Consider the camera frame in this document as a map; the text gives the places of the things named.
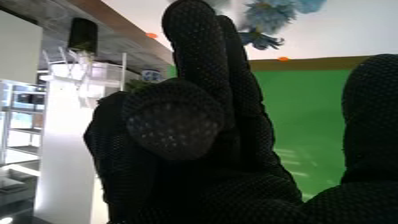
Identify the white chair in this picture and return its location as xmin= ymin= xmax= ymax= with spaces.
xmin=37 ymin=46 xmax=130 ymax=90

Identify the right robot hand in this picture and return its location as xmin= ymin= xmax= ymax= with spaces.
xmin=82 ymin=0 xmax=398 ymax=224

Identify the blue and white vase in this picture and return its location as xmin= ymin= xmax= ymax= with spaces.
xmin=140 ymin=68 xmax=165 ymax=83

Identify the blue flower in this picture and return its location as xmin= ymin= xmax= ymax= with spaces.
xmin=293 ymin=0 xmax=329 ymax=15
xmin=238 ymin=28 xmax=286 ymax=51
xmin=243 ymin=0 xmax=298 ymax=34

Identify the white sheet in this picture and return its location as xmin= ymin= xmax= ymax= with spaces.
xmin=101 ymin=0 xmax=398 ymax=62

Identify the black plant pot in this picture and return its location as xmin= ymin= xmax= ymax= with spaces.
xmin=66 ymin=17 xmax=99 ymax=54

